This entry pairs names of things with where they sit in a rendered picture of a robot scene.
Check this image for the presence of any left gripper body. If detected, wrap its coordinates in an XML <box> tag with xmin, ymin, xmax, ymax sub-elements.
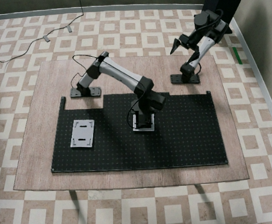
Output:
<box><xmin>178</xmin><ymin>30</ymin><xmax>202</xmax><ymax>56</ymax></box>

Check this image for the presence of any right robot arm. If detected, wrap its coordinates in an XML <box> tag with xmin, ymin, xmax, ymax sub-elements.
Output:
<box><xmin>70</xmin><ymin>51</ymin><xmax>166</xmax><ymax>111</ymax></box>

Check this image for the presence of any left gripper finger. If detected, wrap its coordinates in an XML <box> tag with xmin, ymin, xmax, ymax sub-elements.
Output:
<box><xmin>170</xmin><ymin>38</ymin><xmax>180</xmax><ymax>55</ymax></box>
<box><xmin>185</xmin><ymin>51</ymin><xmax>199</xmax><ymax>65</ymax></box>

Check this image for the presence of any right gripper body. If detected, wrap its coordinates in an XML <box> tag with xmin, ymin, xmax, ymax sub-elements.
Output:
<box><xmin>131</xmin><ymin>100</ymin><xmax>157</xmax><ymax>123</ymax></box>

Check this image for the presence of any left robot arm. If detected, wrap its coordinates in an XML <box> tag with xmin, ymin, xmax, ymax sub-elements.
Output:
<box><xmin>170</xmin><ymin>10</ymin><xmax>229</xmax><ymax>84</ymax></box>

